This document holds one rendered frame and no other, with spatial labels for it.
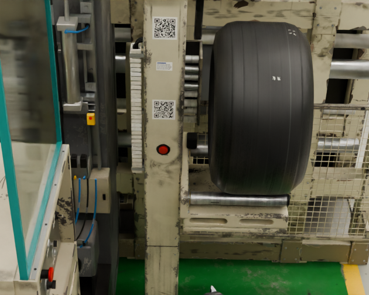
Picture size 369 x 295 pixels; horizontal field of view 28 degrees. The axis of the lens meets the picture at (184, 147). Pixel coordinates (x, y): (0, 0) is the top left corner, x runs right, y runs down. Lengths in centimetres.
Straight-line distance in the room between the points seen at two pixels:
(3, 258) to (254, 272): 195
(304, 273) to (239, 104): 156
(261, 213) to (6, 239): 101
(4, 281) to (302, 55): 112
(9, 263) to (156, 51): 84
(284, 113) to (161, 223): 71
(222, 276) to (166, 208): 97
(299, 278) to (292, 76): 154
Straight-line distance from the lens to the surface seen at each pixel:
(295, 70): 224
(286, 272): 359
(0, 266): 179
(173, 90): 234
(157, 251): 277
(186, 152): 265
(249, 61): 224
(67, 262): 231
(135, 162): 252
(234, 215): 252
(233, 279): 352
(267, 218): 254
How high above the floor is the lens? 249
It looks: 35 degrees down
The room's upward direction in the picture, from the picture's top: 2 degrees clockwise
